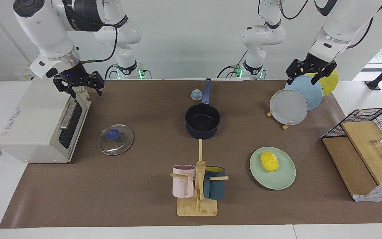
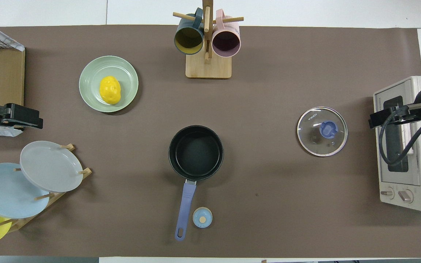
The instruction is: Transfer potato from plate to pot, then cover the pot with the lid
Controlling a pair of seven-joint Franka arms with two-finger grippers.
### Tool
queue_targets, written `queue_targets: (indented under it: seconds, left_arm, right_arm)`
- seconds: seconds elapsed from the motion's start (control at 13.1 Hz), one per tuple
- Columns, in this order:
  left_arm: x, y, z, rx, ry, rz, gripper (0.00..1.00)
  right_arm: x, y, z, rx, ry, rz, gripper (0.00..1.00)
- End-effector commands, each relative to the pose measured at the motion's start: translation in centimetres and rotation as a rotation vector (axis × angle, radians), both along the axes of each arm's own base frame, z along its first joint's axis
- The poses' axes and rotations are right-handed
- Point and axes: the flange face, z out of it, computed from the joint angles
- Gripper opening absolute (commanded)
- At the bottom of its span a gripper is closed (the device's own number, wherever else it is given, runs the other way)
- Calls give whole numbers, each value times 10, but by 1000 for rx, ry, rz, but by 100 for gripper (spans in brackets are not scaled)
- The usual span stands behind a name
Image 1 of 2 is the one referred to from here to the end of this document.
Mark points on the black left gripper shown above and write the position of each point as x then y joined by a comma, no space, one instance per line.
313,64

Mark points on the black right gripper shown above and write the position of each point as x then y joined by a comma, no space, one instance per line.
76,76

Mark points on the glass lid with blue knob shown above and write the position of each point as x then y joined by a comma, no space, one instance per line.
113,134

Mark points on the yellow potato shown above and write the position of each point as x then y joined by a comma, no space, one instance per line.
269,161

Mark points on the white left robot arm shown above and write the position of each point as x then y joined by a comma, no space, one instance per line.
340,23

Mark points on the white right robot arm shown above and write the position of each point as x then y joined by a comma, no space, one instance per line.
41,30

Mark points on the light blue plate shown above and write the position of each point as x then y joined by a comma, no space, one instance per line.
310,93

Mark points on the yellow plate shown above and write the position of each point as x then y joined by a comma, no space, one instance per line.
331,83

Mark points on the grey plate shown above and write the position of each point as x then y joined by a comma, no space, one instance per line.
288,107

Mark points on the wooden plate rack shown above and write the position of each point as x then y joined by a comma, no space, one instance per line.
286,126

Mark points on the green plate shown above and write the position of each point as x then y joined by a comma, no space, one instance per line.
277,177

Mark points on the white toaster oven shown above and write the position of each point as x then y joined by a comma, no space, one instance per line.
31,126

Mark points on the dark wooden board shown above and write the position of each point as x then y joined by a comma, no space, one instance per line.
350,162

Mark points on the brown table mat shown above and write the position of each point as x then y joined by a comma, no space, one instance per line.
144,199

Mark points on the pink mug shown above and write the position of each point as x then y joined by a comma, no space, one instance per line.
181,186

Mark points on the dark teal mug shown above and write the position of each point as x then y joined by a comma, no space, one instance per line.
216,189

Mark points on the wooden mug tree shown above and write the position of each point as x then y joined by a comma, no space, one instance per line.
197,207

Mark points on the white wall socket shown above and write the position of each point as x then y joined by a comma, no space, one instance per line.
23,74

